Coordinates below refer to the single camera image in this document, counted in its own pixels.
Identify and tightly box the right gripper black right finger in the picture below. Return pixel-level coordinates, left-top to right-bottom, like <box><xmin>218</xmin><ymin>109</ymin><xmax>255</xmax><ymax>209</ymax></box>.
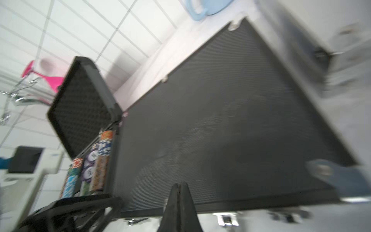
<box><xmin>179</xmin><ymin>182</ymin><xmax>203</xmax><ymax>232</ymax></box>

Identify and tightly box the black poker case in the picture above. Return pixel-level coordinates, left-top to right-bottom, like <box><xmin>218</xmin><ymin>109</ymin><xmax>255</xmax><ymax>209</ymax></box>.
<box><xmin>113</xmin><ymin>20</ymin><xmax>357</xmax><ymax>218</ymax></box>
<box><xmin>47</xmin><ymin>56</ymin><xmax>123</xmax><ymax>194</ymax></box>

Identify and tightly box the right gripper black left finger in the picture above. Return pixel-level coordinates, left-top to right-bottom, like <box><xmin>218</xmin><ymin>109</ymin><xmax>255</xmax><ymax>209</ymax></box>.
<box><xmin>157</xmin><ymin>184</ymin><xmax>181</xmax><ymax>232</ymax></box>

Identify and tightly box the silver aluminium poker case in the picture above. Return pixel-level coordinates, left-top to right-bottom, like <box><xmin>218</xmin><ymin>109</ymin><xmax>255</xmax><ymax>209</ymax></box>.
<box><xmin>256</xmin><ymin>1</ymin><xmax>371</xmax><ymax>96</ymax></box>

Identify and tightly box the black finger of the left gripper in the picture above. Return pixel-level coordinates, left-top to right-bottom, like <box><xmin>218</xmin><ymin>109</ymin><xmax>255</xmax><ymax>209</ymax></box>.
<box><xmin>14</xmin><ymin>194</ymin><xmax>122</xmax><ymax>232</ymax></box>

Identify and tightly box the light blue mug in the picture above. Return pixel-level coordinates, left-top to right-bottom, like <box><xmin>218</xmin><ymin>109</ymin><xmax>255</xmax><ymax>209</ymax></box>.
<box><xmin>185</xmin><ymin>0</ymin><xmax>233</xmax><ymax>21</ymax></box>

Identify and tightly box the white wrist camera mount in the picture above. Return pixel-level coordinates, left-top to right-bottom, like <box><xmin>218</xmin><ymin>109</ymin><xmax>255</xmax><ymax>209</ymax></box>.
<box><xmin>1</xmin><ymin>146</ymin><xmax>64</xmax><ymax>232</ymax></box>

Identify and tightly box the pink plastic goblet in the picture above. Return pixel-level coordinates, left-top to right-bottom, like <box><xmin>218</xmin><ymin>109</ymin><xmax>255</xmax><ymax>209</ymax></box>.
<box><xmin>21</xmin><ymin>60</ymin><xmax>64</xmax><ymax>93</ymax></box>

